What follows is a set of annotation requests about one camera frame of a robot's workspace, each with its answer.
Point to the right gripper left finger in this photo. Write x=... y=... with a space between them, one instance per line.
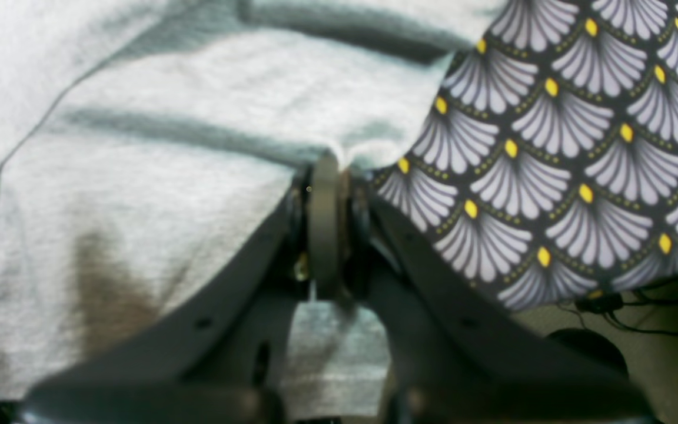
x=218 y=357

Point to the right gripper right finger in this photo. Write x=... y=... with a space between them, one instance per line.
x=457 y=358

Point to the light grey T-shirt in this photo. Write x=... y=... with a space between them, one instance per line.
x=141 y=142

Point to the fan-patterned tablecloth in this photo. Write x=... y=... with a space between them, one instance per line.
x=547 y=167

